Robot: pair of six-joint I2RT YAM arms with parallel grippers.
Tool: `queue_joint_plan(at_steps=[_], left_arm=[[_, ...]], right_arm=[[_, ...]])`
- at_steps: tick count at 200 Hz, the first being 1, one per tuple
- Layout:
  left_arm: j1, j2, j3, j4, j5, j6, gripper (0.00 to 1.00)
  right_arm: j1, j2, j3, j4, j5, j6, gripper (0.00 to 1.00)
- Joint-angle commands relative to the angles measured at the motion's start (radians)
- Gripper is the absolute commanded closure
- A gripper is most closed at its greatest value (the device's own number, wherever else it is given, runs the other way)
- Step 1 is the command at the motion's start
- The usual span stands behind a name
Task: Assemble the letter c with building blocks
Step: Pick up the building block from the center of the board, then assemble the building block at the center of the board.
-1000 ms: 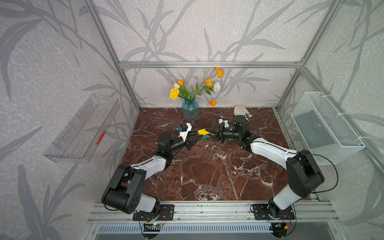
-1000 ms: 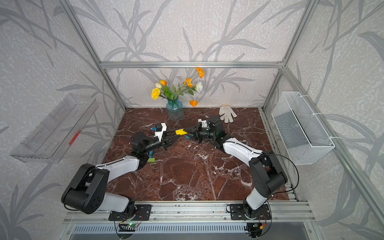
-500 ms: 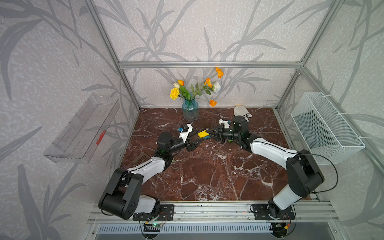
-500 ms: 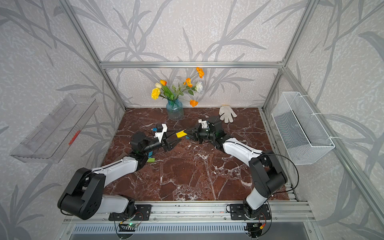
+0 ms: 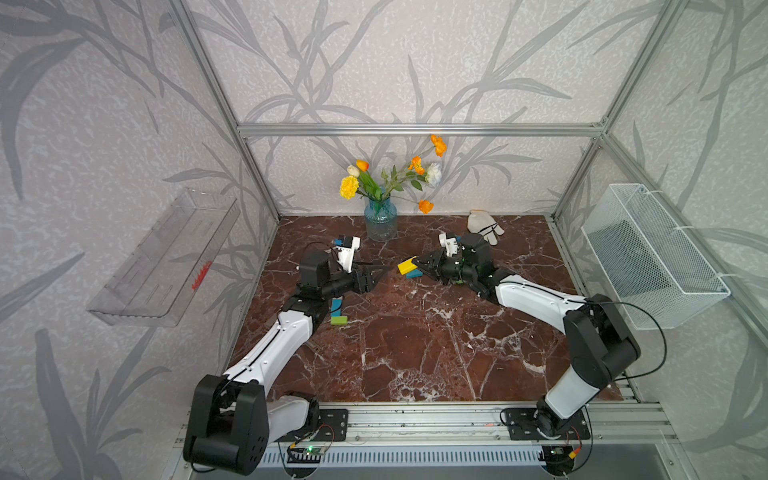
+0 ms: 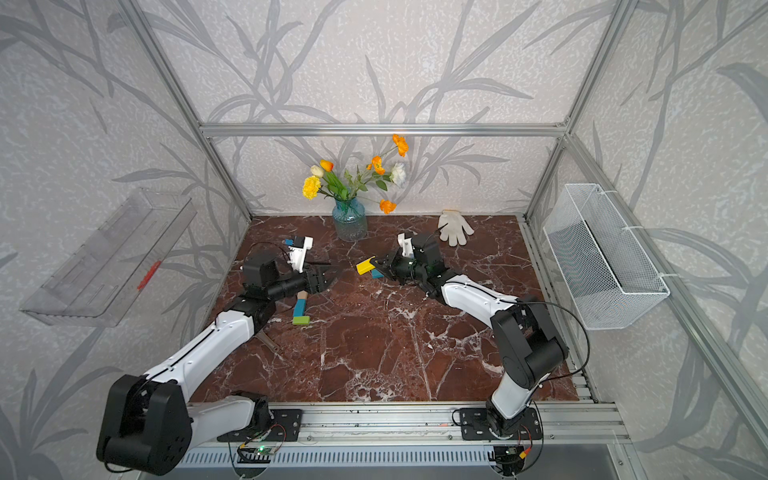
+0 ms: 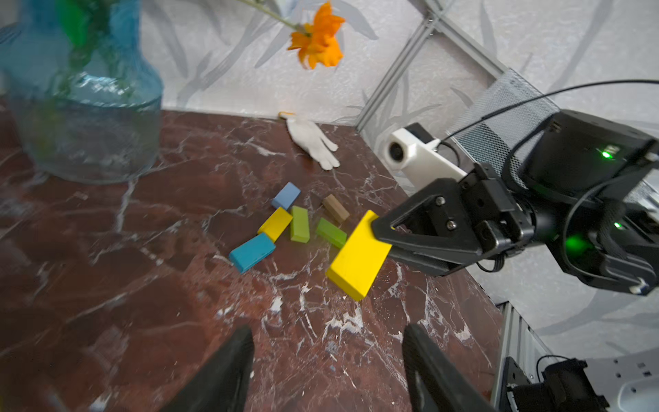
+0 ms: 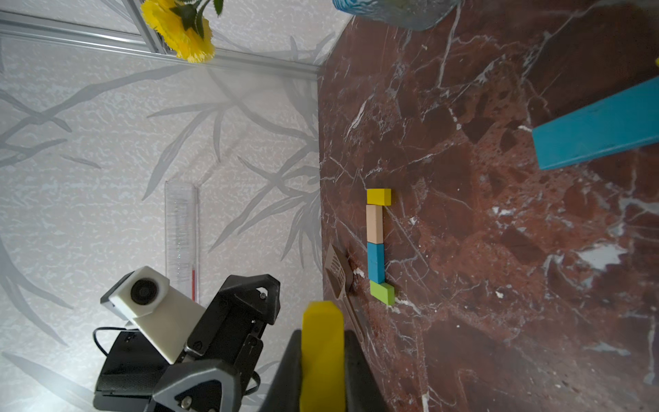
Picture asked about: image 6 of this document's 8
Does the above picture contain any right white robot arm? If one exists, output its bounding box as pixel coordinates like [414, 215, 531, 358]
[371, 234, 569, 438]

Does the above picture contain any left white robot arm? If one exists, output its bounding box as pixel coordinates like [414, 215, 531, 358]
[96, 251, 333, 475]

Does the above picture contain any white work glove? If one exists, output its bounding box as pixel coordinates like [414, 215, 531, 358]
[438, 210, 474, 247]

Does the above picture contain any blue glass vase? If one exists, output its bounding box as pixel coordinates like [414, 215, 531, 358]
[332, 198, 368, 242]

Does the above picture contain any artificial flower bouquet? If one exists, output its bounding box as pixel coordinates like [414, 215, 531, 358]
[302, 134, 409, 214]

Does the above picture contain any left green-lit circuit board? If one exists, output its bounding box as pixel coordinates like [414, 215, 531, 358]
[236, 443, 283, 464]

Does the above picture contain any right circuit board with connector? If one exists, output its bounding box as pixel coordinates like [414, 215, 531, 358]
[488, 446, 531, 478]

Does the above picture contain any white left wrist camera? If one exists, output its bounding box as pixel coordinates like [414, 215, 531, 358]
[284, 236, 314, 273]

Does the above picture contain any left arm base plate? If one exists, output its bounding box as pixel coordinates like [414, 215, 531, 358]
[216, 409, 303, 444]

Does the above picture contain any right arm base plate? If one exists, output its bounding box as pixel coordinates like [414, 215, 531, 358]
[453, 406, 543, 441]

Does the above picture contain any clear plastic wall shelf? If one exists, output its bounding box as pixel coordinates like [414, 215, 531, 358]
[20, 188, 197, 327]

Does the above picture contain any white wire mesh basket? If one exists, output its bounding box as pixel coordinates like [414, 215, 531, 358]
[543, 183, 670, 331]

